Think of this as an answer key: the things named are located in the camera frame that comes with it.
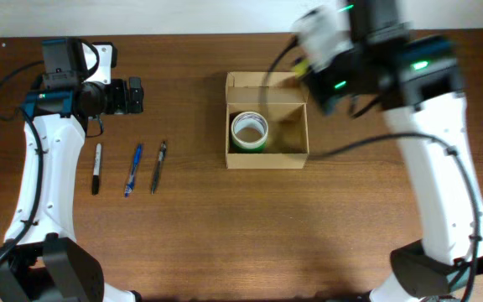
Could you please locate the yellow highlighter blue cap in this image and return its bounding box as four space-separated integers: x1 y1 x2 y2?
292 57 311 79

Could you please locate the green tape roll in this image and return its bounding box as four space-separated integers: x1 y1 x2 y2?
231 138 267 154

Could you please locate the beige masking tape roll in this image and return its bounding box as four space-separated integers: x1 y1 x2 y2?
231 112 269 143

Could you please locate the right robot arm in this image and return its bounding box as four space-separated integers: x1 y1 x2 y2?
293 0 483 301

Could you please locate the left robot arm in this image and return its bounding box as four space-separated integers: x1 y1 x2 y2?
0 76 144 301

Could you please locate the black ballpoint pen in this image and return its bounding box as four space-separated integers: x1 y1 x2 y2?
151 140 167 195

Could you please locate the black white marker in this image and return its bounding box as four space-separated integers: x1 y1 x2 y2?
91 143 102 195

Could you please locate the open cardboard box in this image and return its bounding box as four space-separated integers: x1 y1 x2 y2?
225 71 309 169

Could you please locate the blue ballpoint pen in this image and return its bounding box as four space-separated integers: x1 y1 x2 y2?
124 143 143 198

